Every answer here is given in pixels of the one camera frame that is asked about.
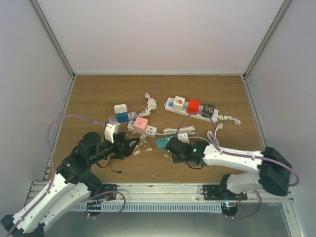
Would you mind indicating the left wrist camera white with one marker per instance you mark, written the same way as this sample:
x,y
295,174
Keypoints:
x,y
111,129

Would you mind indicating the dark green cube adapter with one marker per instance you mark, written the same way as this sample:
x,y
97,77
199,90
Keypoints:
x,y
208,110

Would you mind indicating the black power adapter with cable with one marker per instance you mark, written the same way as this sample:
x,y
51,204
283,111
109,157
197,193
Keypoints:
x,y
111,164

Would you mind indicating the long white power strip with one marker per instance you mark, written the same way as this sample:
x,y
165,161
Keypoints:
x,y
182,110

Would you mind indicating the slotted cable duct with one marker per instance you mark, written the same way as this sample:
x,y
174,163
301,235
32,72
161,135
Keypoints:
x,y
151,207

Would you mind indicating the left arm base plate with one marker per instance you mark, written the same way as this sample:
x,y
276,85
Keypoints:
x,y
101,193

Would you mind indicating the red cube adapter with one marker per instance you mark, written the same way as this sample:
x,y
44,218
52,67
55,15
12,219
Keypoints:
x,y
193,106

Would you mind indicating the purple power strip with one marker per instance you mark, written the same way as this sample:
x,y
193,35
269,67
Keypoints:
x,y
131,116

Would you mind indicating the teal power strip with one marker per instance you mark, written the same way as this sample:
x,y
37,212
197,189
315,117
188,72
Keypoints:
x,y
162,142

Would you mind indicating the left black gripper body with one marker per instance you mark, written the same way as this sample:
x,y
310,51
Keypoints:
x,y
119,149

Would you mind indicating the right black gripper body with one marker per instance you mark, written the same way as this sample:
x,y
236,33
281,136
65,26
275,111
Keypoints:
x,y
179,159

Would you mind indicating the white square charger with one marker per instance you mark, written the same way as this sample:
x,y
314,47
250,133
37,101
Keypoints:
x,y
120,108

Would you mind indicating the white cartoon cube adapter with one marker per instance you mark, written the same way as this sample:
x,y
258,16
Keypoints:
x,y
178,103

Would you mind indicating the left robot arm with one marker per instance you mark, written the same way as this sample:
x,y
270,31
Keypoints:
x,y
72,183

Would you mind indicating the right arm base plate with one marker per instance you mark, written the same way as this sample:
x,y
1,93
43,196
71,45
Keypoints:
x,y
218,192

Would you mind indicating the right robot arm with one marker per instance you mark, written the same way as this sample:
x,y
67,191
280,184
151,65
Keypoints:
x,y
267,169

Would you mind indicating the pink cube adapter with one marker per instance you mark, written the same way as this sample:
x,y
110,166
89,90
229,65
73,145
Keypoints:
x,y
141,125

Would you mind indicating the blue cube adapter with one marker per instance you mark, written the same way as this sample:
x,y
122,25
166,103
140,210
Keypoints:
x,y
122,117

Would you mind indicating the white power strip centre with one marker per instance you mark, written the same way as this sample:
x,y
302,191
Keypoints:
x,y
150,131

